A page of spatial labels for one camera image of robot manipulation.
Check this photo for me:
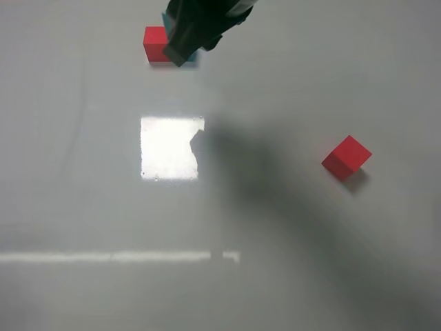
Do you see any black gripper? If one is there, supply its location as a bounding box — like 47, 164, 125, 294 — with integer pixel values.
162, 0, 256, 67

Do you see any teal template cube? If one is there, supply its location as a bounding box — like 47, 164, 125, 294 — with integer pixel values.
161, 11, 198, 63

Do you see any red template cube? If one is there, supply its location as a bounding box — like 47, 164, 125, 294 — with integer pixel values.
143, 26, 170, 63

